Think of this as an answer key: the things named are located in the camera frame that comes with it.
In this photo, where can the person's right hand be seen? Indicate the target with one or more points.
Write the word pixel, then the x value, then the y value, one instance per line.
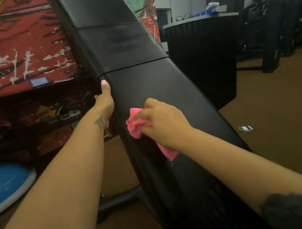
pixel 164 123

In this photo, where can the person's left hand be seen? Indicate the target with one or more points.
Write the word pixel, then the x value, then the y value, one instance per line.
pixel 105 100

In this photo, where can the person's left thumb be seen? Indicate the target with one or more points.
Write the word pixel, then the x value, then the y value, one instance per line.
pixel 105 86

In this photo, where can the person's right fingers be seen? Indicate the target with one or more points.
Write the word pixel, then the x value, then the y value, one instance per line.
pixel 143 115

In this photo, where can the black padded workout bench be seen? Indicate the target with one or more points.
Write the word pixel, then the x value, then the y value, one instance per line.
pixel 150 113

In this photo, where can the pink cleaning cloth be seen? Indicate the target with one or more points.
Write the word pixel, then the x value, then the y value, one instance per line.
pixel 145 130

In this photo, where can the person's right forearm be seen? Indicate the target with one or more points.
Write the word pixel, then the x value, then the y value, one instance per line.
pixel 260 175

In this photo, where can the person's left forearm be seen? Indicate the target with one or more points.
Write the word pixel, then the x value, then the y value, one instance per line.
pixel 51 191

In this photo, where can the dark low storage shelf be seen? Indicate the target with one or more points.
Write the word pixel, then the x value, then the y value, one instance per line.
pixel 33 122

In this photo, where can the black ribbed reception counter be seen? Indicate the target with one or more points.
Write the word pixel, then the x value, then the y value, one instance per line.
pixel 205 56

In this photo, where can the silver floor outlet plate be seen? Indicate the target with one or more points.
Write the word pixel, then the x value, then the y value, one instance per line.
pixel 245 128

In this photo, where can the black eyeglasses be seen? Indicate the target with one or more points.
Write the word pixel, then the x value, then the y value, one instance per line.
pixel 183 17

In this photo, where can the blue balance trainer dome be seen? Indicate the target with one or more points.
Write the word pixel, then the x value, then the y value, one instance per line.
pixel 2 187

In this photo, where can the black gym machine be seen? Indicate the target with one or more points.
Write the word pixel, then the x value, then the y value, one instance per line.
pixel 271 21

